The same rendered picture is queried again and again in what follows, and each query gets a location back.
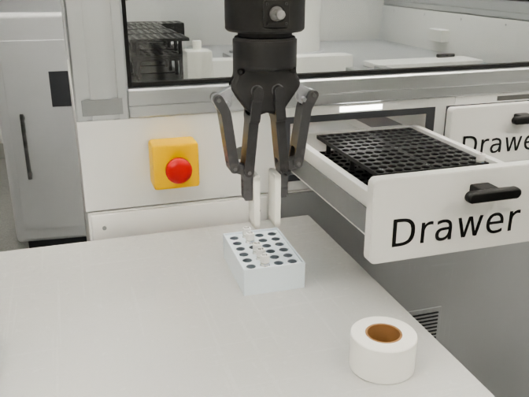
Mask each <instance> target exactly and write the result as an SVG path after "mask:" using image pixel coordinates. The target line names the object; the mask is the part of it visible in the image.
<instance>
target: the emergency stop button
mask: <svg viewBox="0 0 529 397"><path fill-rule="evenodd" d="M165 174H166V176H167V177H168V179H169V180H170V181H171V182H173V183H174V184H182V183H185V182H186V181H188V180H189V179H190V177H191V174H192V167H191V164H190V162H189V161H188V160H186V159H185V158H173V159H172V160H171V161H169V162H168V164H167V165H166V167H165Z"/></svg>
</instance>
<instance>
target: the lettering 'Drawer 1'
mask: <svg viewBox="0 0 529 397"><path fill-rule="evenodd" d="M520 211H521V210H517V211H515V212H514V213H513V211H510V214H509V225H508V231H511V225H512V218H513V216H514V215H515V214H516V213H520ZM494 216H499V217H500V218H501V220H500V221H492V222H490V220H491V218H492V217H494ZM458 219H459V225H460V231H461V237H465V235H466V232H467V230H468V226H469V224H470V222H471V225H472V235H473V236H476V235H477V232H478V230H479V226H480V224H481V221H482V219H483V215H480V217H479V221H478V223H477V225H476V228H475V226H474V220H473V217H469V219H468V222H467V224H466V227H465V230H464V229H463V223H462V218H458ZM503 221H504V218H503V215H502V214H501V213H493V214H492V215H490V217H489V218H488V220H487V223H486V230H487V231H488V232H489V233H497V232H500V231H501V228H500V229H498V230H494V231H493V230H491V229H490V224H500V223H503ZM398 222H408V223H410V225H411V235H410V237H409V239H408V240H406V241H405V242H403V243H396V235H397V225H398ZM444 222H446V223H448V224H449V227H444V228H440V229H439V230H438V231H437V232H436V233H435V238H436V239H437V240H438V241H443V240H444V239H446V238H447V237H448V239H451V233H452V222H451V221H450V220H447V219H445V220H441V221H438V224H441V223H444ZM430 224H434V222H433V221H429V222H427V223H426V224H425V223H422V228H421V237H420V243H423V242H424V232H425V228H426V227H427V226H428V225H430ZM447 229H449V231H448V233H447V235H446V236H445V237H443V238H439V236H438V234H439V233H440V232H441V231H443V230H447ZM414 235H415V224H414V222H413V221H412V220H410V219H406V218H404V219H397V220H394V227H393V237H392V247H399V246H403V245H406V244H407V243H409V242H411V241H412V239H413V237H414Z"/></svg>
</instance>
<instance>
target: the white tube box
mask: <svg viewBox="0 0 529 397"><path fill-rule="evenodd" d="M251 232H254V242H260V243H261V247H263V248H265V253H266V254H269V266H267V267H266V266H265V267H263V266H261V261H258V260H257V255H256V254H253V244H252V243H246V239H245V238H243V235H242V232H230V233H224V234H223V242H224V259H225V261H226V262H227V264H228V266H229V268H230V270H231V272H232V274H233V276H234V278H235V279H236V281H237V283H238V285H239V287H240V289H241V291H242V293H243V295H244V296H247V295H258V294H264V293H269V292H275V291H285V290H291V289H298V288H304V287H305V262H304V260H303V259H302V258H301V256H300V255H299V254H298V252H297V251H296V250H295V249H294V248H293V247H292V245H291V244H290V243H289V241H288V240H287V238H286V237H285V236H284V235H283V233H282V232H281V231H280V230H279V229H278V228H265V229H258V230H251Z"/></svg>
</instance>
